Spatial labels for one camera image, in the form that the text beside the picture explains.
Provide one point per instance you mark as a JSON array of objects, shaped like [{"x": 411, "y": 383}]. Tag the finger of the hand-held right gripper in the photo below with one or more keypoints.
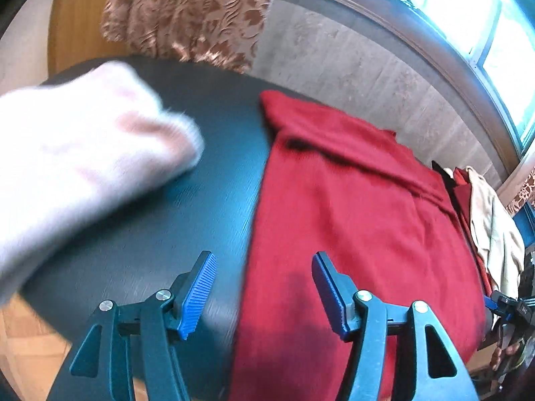
[{"x": 499, "y": 303}]

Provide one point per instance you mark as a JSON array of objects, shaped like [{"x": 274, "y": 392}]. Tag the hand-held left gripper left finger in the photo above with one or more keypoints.
[{"x": 198, "y": 292}]

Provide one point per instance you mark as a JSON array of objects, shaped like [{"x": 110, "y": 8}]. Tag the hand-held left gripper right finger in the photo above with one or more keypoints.
[{"x": 330, "y": 292}]

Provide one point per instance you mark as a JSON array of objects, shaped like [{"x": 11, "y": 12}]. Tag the red knit sweater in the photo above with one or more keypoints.
[{"x": 355, "y": 217}]

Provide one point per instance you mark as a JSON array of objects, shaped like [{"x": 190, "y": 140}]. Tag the person's right hand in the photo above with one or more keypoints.
[{"x": 508, "y": 355}]

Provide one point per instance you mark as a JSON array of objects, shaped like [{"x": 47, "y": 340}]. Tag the beige garment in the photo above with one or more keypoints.
[{"x": 495, "y": 234}]

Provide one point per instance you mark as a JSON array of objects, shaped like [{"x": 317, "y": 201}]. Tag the brown patterned curtain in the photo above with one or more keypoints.
[{"x": 524, "y": 190}]

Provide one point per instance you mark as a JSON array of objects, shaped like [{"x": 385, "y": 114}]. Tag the white knit garment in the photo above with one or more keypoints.
[{"x": 75, "y": 150}]

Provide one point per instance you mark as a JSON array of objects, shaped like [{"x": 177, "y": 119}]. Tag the brown lace curtain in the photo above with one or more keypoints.
[{"x": 188, "y": 12}]

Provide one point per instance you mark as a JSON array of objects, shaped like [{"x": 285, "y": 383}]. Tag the wooden framed window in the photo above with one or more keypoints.
[{"x": 459, "y": 16}]

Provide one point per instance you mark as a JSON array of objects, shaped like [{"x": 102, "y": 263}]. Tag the wooden furniture panel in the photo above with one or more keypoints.
[{"x": 79, "y": 21}]

